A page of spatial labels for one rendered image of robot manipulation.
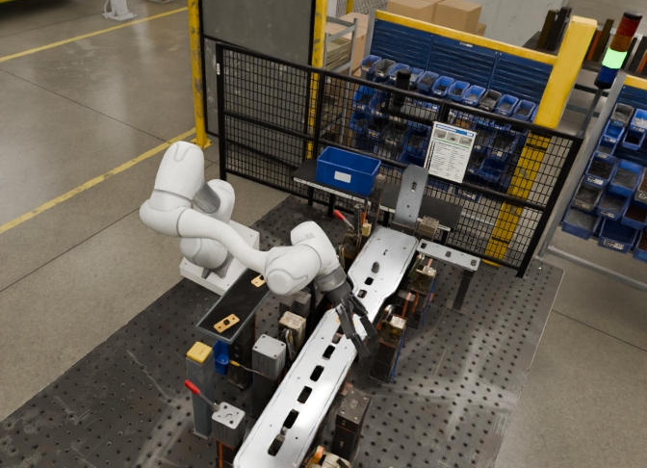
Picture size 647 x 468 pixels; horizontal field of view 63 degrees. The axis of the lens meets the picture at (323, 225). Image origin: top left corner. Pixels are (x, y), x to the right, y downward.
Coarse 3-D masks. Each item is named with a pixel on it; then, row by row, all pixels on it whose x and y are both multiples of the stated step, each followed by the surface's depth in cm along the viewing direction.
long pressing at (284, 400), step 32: (384, 256) 241; (384, 288) 224; (320, 320) 207; (320, 352) 194; (352, 352) 196; (288, 384) 182; (320, 384) 183; (320, 416) 174; (256, 448) 163; (288, 448) 164
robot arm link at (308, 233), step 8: (304, 224) 155; (312, 224) 156; (296, 232) 155; (304, 232) 154; (312, 232) 154; (320, 232) 156; (296, 240) 155; (304, 240) 153; (312, 240) 153; (320, 240) 154; (328, 240) 158; (320, 248) 152; (328, 248) 155; (320, 256) 150; (328, 256) 154; (328, 264) 155; (320, 272) 155
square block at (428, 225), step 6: (426, 216) 259; (426, 222) 254; (432, 222) 254; (420, 228) 255; (426, 228) 254; (432, 228) 252; (420, 234) 257; (426, 234) 255; (432, 234) 254; (420, 240) 259; (432, 240) 263; (426, 246) 259; (414, 258) 267; (408, 270) 272
